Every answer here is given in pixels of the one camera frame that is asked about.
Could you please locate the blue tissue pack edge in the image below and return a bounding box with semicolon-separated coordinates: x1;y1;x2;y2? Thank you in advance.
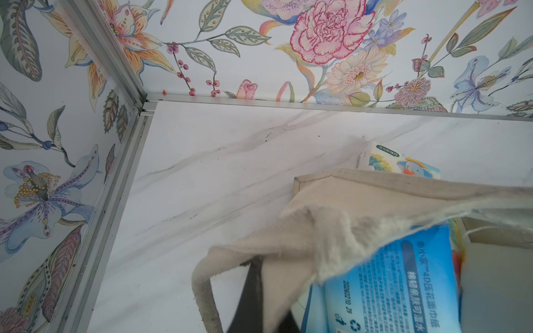
291;223;462;332

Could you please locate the green cartoon tissue pack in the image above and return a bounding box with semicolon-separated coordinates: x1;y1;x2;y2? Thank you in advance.
448;218;470;285

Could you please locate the colourful tissue pack at back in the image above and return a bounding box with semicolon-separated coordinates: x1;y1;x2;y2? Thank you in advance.
359;143;441;180

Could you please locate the cream canvas tote bag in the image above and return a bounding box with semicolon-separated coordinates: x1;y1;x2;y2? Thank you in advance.
192;169;532;332

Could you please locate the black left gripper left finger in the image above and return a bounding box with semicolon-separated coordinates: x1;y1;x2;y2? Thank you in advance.
227;256;263;333

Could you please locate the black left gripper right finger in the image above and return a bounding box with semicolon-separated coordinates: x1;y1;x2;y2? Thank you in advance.
278;311;301;333

